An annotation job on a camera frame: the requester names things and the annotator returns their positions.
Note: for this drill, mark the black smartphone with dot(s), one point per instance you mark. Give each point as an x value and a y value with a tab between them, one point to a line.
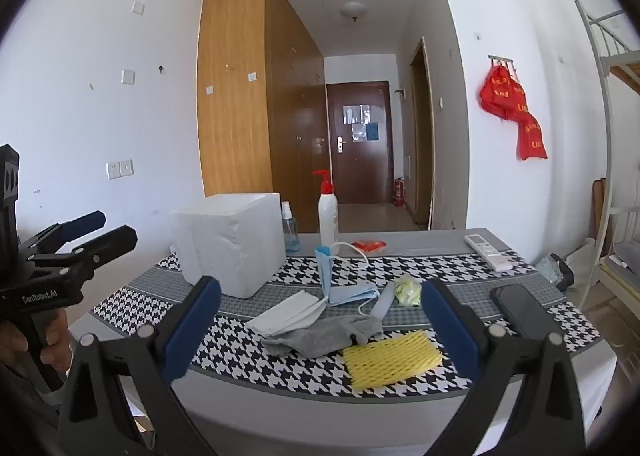
525	308

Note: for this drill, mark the white foam box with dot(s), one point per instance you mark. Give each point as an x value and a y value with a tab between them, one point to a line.
225	241

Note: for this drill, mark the white wall socket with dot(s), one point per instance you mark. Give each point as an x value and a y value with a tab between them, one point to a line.
113	170
127	167

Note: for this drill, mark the dark brown entrance door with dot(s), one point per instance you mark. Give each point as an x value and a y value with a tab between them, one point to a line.
357	171

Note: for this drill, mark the white wall switch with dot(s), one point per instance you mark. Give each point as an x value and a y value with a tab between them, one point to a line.
138	7
128	77

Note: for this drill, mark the translucent white strip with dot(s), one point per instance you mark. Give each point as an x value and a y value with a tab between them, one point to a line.
385	301

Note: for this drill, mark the blue face mask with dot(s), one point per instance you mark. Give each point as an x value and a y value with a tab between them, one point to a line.
345	293

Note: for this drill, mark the blue door notice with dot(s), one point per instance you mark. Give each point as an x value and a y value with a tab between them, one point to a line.
372	131

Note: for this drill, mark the houndstooth tablecloth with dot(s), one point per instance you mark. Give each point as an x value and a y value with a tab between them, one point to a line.
310	386

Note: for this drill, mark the white metal bunk bed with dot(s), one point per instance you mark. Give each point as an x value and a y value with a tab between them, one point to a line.
607	136

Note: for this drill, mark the white folded tissue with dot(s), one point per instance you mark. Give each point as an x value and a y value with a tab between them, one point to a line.
285	316

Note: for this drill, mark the small clear sanitizer bottle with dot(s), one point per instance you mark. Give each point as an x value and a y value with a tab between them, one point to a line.
291	236

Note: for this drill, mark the round ceiling lamp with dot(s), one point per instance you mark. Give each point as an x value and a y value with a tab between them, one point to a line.
353	11

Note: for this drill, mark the white red pump bottle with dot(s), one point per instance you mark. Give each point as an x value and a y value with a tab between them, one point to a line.
328	221

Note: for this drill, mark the yellow foam net sleeve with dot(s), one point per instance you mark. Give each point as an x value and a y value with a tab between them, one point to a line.
390	358

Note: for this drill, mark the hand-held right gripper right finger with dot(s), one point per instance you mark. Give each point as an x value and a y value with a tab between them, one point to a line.
445	331

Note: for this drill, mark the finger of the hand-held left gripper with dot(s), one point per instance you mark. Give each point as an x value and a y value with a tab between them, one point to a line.
85	222
115	241

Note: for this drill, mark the red fire extinguisher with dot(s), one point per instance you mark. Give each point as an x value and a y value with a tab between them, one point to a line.
399	193

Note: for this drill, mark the grey sock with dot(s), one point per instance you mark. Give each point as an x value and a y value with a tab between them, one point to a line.
320	336

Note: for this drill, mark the green plastic bag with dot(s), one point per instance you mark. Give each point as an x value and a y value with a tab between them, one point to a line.
407	292

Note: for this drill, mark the white paper bag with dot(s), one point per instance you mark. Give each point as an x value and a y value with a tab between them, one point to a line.
587	261

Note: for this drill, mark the wooden board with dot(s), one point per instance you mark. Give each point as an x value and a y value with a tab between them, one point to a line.
599	208

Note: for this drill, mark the metal wall hook rack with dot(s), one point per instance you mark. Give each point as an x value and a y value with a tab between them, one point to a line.
501	59

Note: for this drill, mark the shiny door notice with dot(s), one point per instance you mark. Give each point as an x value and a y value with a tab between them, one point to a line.
355	113

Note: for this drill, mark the red snack packet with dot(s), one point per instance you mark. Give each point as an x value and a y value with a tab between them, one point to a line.
370	247

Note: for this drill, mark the white remote control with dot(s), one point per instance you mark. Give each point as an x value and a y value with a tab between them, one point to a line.
487	251

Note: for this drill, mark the red plastic bag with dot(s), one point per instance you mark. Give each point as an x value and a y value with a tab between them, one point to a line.
502	93
532	141

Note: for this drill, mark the wooden side door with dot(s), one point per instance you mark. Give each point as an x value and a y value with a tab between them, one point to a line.
422	136

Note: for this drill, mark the wooden wardrobe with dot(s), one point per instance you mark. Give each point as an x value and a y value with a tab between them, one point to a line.
235	86

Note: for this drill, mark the person's left hand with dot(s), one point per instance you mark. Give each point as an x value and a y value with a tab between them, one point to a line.
57	351

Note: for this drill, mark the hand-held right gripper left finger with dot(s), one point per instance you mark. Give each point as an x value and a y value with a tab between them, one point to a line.
192	326

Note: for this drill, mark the person's left forearm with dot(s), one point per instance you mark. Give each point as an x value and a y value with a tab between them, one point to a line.
20	401

